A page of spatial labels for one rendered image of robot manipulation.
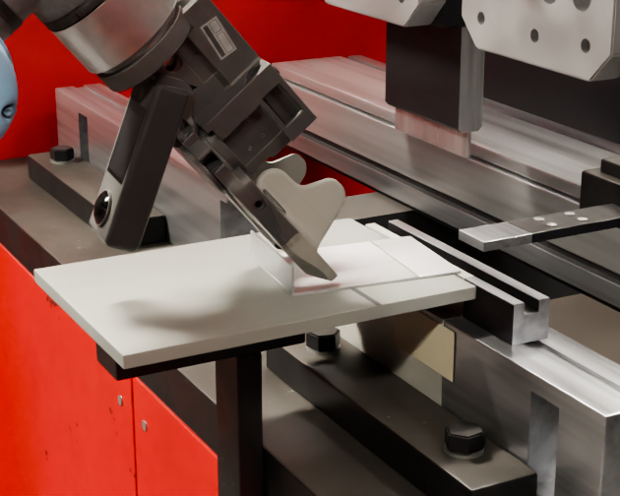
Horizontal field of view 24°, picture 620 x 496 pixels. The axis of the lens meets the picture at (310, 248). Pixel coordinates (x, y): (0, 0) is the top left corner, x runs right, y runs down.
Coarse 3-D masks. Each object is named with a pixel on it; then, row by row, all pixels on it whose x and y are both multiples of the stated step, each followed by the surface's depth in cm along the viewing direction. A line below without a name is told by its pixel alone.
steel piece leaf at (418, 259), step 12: (384, 240) 109; (396, 240) 109; (408, 240) 109; (396, 252) 106; (408, 252) 106; (420, 252) 106; (432, 252) 106; (408, 264) 104; (420, 264) 104; (432, 264) 104; (444, 264) 104; (420, 276) 102; (432, 276) 102
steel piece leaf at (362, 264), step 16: (256, 240) 104; (256, 256) 104; (272, 256) 101; (336, 256) 106; (352, 256) 106; (368, 256) 106; (384, 256) 106; (272, 272) 102; (288, 272) 98; (336, 272) 102; (352, 272) 102; (368, 272) 102; (384, 272) 102; (400, 272) 102; (288, 288) 99; (304, 288) 99; (320, 288) 99; (336, 288) 99
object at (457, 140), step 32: (416, 32) 103; (448, 32) 100; (416, 64) 104; (448, 64) 100; (480, 64) 100; (416, 96) 105; (448, 96) 101; (480, 96) 101; (416, 128) 107; (448, 128) 103
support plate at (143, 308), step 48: (240, 240) 110; (336, 240) 110; (48, 288) 101; (96, 288) 100; (144, 288) 100; (192, 288) 100; (240, 288) 100; (384, 288) 100; (432, 288) 100; (96, 336) 93; (144, 336) 91; (192, 336) 91; (240, 336) 92; (288, 336) 94
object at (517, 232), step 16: (608, 160) 119; (592, 176) 119; (608, 176) 118; (592, 192) 119; (608, 192) 117; (592, 208) 116; (608, 208) 116; (496, 224) 112; (512, 224) 112; (528, 224) 112; (544, 224) 112; (560, 224) 112; (576, 224) 112; (592, 224) 112; (608, 224) 113; (464, 240) 110; (480, 240) 108; (496, 240) 108; (512, 240) 109; (528, 240) 110; (544, 240) 111
